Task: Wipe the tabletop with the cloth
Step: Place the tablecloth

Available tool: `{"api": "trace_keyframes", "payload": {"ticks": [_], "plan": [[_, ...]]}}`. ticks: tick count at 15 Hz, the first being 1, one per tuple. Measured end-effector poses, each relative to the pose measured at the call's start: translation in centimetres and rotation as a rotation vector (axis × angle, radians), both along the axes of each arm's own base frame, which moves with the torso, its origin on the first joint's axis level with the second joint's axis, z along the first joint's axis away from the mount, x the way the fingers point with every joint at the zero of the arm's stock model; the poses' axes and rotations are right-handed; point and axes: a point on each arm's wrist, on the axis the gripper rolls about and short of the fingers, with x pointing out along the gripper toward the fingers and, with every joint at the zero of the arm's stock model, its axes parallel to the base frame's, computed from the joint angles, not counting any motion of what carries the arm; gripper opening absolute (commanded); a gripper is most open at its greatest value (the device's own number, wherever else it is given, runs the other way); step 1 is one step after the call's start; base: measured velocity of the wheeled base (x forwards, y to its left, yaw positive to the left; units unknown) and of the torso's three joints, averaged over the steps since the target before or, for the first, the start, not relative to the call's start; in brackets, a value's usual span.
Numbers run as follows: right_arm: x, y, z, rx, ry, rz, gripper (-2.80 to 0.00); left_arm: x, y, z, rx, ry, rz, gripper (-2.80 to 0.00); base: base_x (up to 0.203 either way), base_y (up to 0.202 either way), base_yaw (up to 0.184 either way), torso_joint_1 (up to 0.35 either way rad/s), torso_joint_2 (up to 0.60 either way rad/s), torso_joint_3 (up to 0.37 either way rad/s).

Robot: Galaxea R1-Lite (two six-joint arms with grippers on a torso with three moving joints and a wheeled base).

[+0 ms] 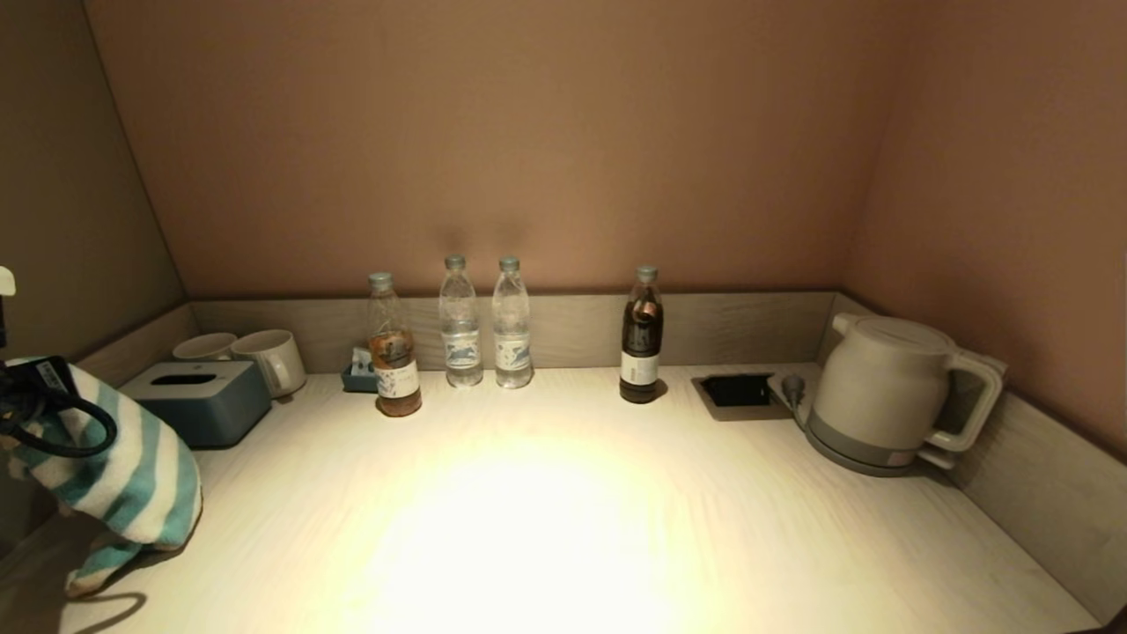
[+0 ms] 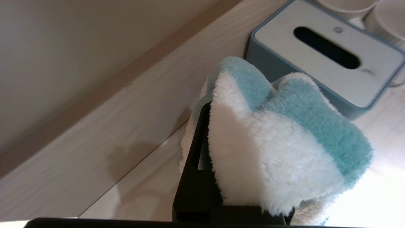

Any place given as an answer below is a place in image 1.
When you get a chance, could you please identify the small blue sachet tray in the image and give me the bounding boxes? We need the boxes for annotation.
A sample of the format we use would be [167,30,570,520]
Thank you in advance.
[340,346,380,394]

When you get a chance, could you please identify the cream electric kettle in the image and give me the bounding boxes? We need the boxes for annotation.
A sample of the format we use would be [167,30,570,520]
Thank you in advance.
[810,312,1006,454]

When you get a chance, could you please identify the amber tea bottle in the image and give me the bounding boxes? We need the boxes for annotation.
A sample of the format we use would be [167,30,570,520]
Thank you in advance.
[366,271,423,417]

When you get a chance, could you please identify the recessed black power socket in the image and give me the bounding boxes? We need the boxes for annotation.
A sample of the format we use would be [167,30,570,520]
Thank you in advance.
[690,372,794,422]

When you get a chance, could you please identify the clear water bottle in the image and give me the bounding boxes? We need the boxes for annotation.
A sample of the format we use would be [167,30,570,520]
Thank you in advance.
[438,254,484,389]
[490,255,534,390]

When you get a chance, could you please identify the teal white striped towel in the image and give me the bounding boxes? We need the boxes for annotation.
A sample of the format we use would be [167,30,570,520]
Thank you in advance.
[7,356,204,601]

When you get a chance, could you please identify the white ceramic mug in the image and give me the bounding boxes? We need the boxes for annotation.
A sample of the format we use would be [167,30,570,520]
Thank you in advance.
[230,328,308,401]
[172,331,239,362]

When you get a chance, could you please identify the dark drink bottle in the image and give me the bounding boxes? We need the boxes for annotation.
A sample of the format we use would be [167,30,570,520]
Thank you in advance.
[618,264,666,405]

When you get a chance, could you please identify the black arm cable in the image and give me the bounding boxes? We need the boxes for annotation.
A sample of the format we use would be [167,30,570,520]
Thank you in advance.
[0,386,119,460]

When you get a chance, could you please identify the grey kettle base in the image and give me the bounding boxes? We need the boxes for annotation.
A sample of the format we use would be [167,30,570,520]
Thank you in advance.
[802,411,959,478]

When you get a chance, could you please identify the grey tissue box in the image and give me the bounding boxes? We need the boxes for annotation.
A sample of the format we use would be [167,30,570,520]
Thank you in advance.
[118,358,273,449]

